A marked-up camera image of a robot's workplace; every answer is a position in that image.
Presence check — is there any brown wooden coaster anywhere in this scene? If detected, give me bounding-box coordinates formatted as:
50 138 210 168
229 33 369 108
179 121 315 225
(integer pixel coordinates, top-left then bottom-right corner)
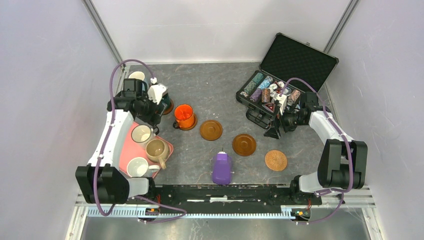
232 134 257 157
199 120 223 141
178 114 198 131
163 99 175 115

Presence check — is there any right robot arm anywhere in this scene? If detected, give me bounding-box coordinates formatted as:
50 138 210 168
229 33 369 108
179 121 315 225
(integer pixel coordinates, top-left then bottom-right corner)
262 92 368 204

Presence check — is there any dark green mug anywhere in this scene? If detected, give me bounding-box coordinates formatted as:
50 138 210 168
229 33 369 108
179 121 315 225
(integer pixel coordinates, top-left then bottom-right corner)
161 93 171 107

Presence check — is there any white mug dark handle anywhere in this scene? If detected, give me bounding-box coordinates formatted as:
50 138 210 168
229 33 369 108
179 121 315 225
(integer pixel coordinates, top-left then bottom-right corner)
130 124 158 149

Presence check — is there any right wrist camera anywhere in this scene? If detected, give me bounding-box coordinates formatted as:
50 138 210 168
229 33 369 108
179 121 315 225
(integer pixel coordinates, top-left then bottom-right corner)
273 93 288 115

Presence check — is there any pink tray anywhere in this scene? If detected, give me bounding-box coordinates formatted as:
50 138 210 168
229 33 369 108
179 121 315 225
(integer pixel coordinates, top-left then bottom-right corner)
119 123 174 178

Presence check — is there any black poker chip case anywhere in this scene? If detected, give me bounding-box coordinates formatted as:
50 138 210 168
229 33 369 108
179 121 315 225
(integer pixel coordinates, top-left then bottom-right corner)
236 33 339 130

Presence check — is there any beige mug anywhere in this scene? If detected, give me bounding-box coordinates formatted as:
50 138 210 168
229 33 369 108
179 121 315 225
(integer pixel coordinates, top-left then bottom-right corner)
145 139 170 169

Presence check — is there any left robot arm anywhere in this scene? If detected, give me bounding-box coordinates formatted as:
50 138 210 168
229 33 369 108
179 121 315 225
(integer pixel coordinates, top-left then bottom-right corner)
75 77 169 204

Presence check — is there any purple plastic box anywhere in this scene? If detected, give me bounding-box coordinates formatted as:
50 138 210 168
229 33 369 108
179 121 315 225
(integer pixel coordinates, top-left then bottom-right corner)
211 151 232 185

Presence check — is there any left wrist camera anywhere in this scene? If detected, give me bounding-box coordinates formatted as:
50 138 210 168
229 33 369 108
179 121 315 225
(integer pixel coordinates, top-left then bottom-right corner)
147 77 168 105

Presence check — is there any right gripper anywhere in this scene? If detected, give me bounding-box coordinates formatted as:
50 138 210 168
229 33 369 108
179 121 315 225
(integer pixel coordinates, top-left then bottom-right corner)
263 103 306 140

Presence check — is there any orange mug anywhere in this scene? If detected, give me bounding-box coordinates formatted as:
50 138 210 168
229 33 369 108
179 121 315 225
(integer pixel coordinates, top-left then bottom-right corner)
172 104 195 129

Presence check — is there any woven rattan coaster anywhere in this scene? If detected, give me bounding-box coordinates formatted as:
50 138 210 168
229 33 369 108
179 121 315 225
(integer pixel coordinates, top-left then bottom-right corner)
264 150 288 172

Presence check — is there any light blue mug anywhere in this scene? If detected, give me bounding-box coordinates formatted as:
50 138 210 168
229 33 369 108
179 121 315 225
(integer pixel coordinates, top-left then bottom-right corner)
128 71 149 90

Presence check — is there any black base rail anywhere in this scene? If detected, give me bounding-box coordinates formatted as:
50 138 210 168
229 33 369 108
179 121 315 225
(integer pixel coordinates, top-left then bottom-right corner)
144 184 323 214

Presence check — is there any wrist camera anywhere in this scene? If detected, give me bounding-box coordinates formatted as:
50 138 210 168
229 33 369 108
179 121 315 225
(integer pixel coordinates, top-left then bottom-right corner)
147 77 168 105
273 93 288 115

